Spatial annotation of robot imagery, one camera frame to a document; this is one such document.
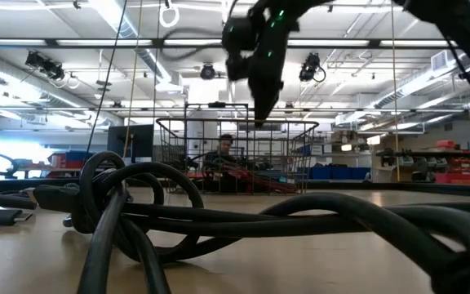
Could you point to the black monitor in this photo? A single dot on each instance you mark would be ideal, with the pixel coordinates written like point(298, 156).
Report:
point(137, 141)

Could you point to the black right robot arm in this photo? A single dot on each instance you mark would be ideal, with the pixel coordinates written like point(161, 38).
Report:
point(463, 24)

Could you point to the blue storage bin row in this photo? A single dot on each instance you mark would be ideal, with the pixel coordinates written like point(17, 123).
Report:
point(341, 172)

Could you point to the person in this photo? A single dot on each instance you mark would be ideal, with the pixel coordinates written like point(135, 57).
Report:
point(224, 143)

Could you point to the white cylindrical column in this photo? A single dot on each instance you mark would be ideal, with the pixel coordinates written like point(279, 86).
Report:
point(202, 134)

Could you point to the shelf with red bins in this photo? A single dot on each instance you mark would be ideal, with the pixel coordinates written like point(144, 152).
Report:
point(463, 171)

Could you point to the black aluminium rig frame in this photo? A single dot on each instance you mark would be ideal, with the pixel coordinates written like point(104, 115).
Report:
point(373, 43)

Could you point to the black ceiling camera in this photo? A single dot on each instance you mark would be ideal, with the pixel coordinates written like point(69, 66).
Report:
point(310, 67)
point(49, 69)

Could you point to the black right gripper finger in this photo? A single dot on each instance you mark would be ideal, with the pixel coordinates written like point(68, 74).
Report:
point(265, 102)

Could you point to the black metal rack frame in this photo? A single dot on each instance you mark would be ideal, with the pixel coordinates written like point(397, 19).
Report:
point(218, 105)

